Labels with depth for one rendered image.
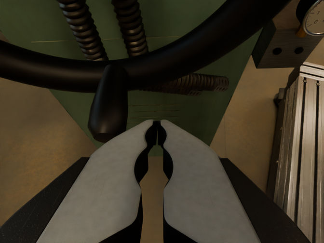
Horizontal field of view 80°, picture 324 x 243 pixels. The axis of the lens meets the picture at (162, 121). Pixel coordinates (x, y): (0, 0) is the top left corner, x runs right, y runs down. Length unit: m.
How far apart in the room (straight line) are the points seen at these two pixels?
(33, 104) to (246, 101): 1.09
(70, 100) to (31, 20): 0.21
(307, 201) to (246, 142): 0.36
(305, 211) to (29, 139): 1.09
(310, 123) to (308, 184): 0.21
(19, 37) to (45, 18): 0.07
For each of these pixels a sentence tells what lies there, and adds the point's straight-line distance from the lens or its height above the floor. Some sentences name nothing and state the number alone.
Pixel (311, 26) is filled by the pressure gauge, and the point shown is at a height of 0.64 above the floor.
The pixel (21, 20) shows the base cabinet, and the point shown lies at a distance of 0.41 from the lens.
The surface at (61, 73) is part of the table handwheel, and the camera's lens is 0.18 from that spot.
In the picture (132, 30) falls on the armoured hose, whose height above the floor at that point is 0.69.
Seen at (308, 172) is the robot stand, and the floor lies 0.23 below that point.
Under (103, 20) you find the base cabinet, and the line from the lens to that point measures 0.36.
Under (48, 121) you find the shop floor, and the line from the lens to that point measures 1.11.
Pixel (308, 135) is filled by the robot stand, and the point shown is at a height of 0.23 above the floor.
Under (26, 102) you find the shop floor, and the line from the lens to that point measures 1.25.
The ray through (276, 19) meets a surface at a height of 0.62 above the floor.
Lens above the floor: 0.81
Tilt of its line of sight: 60 degrees down
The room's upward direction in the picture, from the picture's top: 4 degrees counter-clockwise
